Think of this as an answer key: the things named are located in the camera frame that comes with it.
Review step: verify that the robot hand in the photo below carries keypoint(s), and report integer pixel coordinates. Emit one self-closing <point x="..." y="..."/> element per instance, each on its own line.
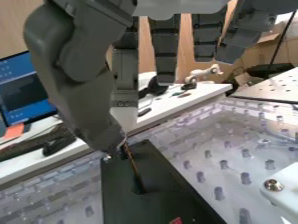
<point x="83" y="66"/>

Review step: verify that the computer screen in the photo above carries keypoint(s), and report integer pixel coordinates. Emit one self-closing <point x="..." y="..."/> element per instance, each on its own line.
<point x="19" y="90"/>

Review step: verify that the black mouse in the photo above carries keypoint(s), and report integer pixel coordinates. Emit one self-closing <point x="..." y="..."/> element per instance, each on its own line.
<point x="57" y="146"/>

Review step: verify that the white desk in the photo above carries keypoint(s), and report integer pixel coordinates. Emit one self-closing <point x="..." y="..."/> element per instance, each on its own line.
<point x="186" y="96"/>

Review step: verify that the red tray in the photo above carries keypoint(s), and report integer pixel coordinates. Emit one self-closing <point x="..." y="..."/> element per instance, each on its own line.
<point x="13" y="131"/>

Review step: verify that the small white jointed device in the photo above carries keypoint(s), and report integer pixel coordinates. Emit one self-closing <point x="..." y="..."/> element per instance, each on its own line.
<point x="200" y="74"/>

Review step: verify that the black keyboard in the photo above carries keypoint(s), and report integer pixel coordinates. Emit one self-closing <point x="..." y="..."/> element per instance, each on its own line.
<point x="21" y="146"/>

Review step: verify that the thin stick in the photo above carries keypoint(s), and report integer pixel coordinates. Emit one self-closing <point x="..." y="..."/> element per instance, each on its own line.
<point x="134" y="168"/>

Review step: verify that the clear box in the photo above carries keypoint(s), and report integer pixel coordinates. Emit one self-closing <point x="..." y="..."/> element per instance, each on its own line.
<point x="66" y="195"/>

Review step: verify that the cardboard box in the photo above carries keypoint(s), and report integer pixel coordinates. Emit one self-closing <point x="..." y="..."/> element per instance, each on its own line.
<point x="274" y="43"/>

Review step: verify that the black plate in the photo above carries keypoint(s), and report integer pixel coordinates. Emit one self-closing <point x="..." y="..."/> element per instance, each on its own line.
<point x="167" y="203"/>

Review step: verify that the small white bracket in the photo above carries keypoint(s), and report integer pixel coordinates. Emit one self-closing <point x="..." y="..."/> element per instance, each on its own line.
<point x="283" y="196"/>

